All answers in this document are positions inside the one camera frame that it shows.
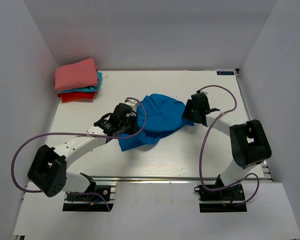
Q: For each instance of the pink folded t shirt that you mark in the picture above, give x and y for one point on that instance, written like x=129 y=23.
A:
x=76 y=75

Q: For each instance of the turquoise folded t shirt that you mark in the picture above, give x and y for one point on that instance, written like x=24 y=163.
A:
x=86 y=89

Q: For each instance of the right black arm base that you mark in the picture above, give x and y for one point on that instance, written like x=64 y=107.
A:
x=234 y=193

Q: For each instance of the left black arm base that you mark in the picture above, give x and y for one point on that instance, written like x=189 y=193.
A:
x=106 y=191

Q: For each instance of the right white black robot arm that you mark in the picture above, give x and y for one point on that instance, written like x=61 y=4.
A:
x=249 y=144

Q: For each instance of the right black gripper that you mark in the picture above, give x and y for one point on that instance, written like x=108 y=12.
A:
x=187 y=113

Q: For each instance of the blue t shirt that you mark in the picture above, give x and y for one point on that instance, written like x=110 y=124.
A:
x=161 y=115

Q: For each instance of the blue label sticker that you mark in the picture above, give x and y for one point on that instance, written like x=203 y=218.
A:
x=225 y=73

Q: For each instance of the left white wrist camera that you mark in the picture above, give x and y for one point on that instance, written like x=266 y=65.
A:
x=134 y=104

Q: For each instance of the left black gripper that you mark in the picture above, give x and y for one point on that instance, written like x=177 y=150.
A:
x=133 y=116

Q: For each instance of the red folded t shirt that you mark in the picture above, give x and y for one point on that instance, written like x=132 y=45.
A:
x=73 y=96

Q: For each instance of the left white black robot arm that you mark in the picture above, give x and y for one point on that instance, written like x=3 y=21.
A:
x=48 y=170

